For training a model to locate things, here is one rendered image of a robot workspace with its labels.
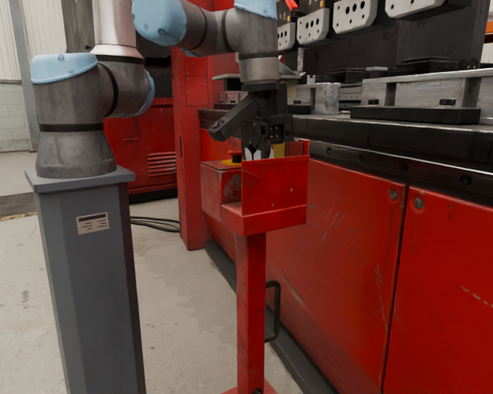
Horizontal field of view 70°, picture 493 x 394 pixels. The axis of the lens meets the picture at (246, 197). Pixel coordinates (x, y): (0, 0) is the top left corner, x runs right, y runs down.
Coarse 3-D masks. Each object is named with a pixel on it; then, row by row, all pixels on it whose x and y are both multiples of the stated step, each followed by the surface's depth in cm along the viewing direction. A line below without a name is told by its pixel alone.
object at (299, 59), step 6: (294, 48) 123; (300, 48) 121; (288, 54) 128; (294, 54) 123; (300, 54) 122; (288, 60) 128; (294, 60) 124; (300, 60) 122; (288, 66) 128; (294, 66) 124; (300, 66) 123; (294, 72) 126
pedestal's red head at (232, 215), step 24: (288, 144) 76; (216, 168) 74; (240, 168) 75; (264, 168) 67; (288, 168) 70; (216, 192) 75; (240, 192) 76; (264, 192) 68; (288, 192) 71; (216, 216) 77; (240, 216) 67; (264, 216) 69; (288, 216) 72
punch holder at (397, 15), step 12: (396, 0) 75; (408, 0) 72; (420, 0) 70; (432, 0) 67; (444, 0) 67; (456, 0) 67; (468, 0) 68; (396, 12) 76; (408, 12) 73; (420, 12) 73; (432, 12) 73; (444, 12) 73
